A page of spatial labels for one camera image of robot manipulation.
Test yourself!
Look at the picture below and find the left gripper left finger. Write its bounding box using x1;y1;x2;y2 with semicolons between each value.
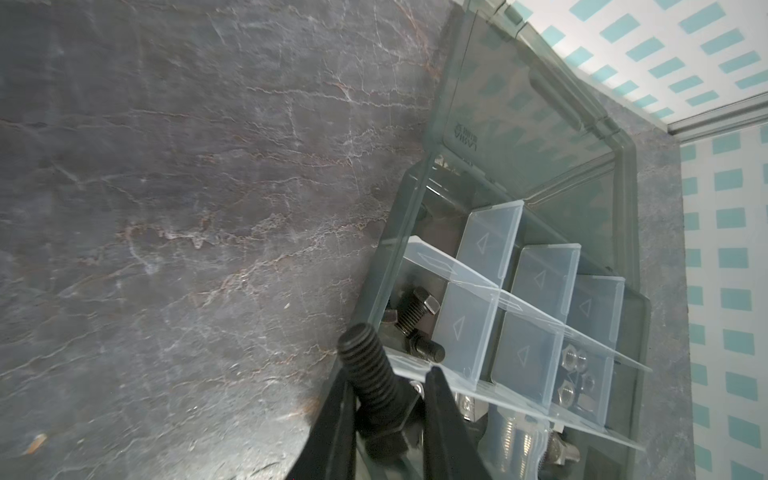
286;368;357;480

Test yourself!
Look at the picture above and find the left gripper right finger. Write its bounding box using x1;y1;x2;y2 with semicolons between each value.
423;367;491;480

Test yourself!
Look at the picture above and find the silver bolts cluster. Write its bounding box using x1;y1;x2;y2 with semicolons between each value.
454;393;581;479

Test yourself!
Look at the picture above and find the black screw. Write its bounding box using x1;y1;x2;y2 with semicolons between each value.
407;330;445;364
395;286;441;338
337;323;425;464

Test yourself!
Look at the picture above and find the silver nut pair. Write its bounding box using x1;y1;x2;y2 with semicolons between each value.
553;344;598;417

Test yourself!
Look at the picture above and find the grey compartment organizer box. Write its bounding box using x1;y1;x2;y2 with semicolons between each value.
353;1;650;479

